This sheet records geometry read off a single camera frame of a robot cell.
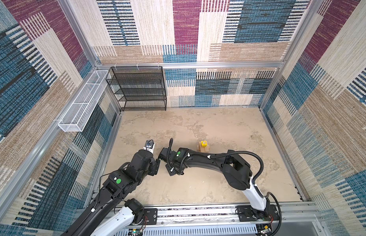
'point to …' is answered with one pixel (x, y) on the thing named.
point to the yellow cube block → (203, 143)
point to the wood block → (200, 148)
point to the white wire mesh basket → (80, 110)
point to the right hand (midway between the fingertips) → (175, 171)
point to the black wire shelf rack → (138, 88)
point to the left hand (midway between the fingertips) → (151, 156)
